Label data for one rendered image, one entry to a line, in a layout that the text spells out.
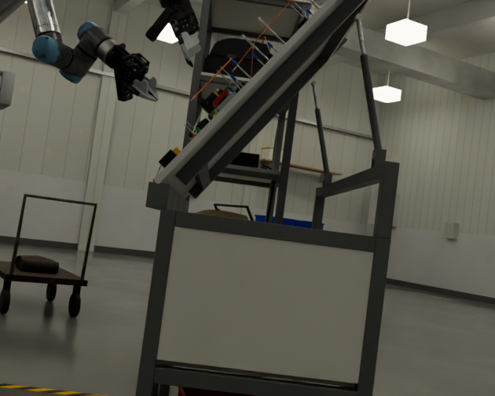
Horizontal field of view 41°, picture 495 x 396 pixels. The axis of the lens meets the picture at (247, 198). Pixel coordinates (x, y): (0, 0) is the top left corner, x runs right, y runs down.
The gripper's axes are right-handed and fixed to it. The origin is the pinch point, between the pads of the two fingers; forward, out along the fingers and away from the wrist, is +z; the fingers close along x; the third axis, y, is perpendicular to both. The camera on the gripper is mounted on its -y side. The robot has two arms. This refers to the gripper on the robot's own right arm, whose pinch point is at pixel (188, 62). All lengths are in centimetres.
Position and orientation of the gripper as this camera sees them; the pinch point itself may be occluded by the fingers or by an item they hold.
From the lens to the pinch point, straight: 205.3
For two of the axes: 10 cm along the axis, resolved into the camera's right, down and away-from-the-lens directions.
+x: -0.1, 0.1, 10.0
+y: 9.3, -3.6, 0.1
